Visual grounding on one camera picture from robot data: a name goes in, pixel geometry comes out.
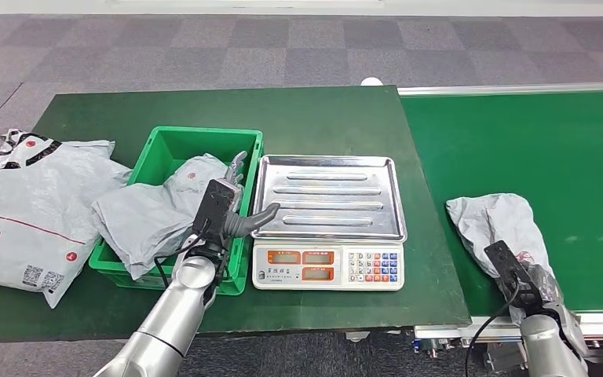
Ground grey parcel bag red picture print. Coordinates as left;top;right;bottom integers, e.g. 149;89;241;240
445;193;589;355

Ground green conveyor belt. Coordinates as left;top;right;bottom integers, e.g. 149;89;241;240
398;81;603;360

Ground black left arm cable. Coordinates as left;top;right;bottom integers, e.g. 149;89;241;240
153;229;209;290

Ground white scale with steel tray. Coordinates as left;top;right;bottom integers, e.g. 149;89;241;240
250;155;407;291

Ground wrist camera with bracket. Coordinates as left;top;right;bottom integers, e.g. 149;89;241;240
483;240;539;313
192;178;243;248

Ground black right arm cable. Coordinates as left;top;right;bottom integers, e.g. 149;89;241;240
464;291;522;377

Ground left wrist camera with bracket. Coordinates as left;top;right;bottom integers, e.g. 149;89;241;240
192;178;243;248

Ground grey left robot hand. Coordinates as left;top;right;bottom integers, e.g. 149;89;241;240
221;151;282;246

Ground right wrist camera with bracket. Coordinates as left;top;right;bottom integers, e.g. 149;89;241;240
483;240;539;313

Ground grey parcel bag small red dot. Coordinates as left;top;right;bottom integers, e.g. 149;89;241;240
91;153;235;281

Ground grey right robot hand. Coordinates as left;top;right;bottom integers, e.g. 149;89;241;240
524;264;568;314

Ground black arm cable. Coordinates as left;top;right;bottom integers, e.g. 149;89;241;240
153;229;209;290
464;291;522;377

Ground large grey bag QR codes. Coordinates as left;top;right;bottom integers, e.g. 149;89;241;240
0;128;133;309

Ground green plastic crate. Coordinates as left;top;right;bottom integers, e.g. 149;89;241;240
88;126;265;297

